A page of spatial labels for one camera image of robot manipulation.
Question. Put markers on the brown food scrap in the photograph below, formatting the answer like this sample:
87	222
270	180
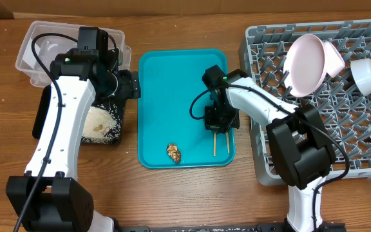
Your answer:
173	152

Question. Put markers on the clear plastic waste bin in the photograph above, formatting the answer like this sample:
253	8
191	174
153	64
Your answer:
48	47

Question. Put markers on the large pink plate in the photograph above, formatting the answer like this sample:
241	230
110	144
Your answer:
305	63

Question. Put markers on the white rice pile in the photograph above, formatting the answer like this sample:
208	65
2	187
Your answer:
103	124

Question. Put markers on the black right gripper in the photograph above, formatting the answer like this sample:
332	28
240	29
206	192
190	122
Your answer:
220	127

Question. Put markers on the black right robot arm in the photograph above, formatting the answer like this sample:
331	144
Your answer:
301	150

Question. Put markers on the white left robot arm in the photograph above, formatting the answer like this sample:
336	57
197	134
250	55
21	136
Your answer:
48	197

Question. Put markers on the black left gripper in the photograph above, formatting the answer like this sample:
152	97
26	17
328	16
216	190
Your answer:
131	84

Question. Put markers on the black tray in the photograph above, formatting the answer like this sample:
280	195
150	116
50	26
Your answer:
43	110

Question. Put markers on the wooden chopstick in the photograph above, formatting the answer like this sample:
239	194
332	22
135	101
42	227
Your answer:
228	142
214	144

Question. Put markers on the pink bowl with rice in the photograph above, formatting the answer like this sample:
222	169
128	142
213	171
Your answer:
334	62

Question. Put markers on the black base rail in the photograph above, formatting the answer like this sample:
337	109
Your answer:
270	227

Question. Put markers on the small white cup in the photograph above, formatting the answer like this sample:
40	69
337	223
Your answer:
361	72

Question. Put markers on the teal serving tray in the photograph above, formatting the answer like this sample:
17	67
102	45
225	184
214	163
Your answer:
172	97

